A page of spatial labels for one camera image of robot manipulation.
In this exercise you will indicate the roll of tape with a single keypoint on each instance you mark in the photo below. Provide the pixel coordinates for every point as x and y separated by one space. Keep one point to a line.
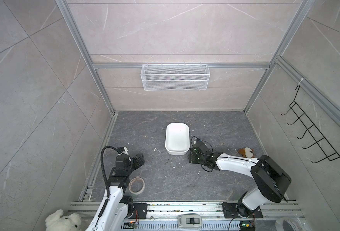
137 185

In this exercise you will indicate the white plush teddy bear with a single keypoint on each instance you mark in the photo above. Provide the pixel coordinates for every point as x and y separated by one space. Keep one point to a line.
58 222

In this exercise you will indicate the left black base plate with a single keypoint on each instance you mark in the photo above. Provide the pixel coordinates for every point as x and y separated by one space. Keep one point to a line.
137 210

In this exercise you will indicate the grey switch box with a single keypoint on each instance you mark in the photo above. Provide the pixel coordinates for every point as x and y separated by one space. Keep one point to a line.
190 221

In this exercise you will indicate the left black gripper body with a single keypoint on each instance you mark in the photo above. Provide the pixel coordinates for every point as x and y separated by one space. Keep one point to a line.
134 164

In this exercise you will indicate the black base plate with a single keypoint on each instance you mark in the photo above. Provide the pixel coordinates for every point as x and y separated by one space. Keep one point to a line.
234 210
137 210

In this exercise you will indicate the brown white plush toy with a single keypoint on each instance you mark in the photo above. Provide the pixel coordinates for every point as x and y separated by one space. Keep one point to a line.
246 152

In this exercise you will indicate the black wire hook rack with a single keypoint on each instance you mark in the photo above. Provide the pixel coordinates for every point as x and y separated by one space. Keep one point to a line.
311 130

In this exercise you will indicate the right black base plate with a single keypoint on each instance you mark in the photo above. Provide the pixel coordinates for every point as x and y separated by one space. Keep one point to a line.
234 210

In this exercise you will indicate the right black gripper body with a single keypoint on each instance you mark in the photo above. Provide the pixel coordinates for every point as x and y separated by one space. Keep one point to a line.
195 159

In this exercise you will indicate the aluminium front rail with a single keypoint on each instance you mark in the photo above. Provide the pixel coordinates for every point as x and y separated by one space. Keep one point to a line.
212 210

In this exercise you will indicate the white wire mesh basket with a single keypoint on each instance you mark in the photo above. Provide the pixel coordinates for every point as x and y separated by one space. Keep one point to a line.
161 77

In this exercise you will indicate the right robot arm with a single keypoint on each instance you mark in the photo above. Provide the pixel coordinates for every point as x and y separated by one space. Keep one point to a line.
271 180

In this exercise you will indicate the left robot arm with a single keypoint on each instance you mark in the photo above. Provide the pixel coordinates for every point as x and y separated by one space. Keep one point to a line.
115 207

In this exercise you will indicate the clear tape roll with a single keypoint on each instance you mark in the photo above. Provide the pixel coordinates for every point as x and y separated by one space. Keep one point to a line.
288 224

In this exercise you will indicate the white plastic bin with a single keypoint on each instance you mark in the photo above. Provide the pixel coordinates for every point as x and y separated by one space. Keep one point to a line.
177 140

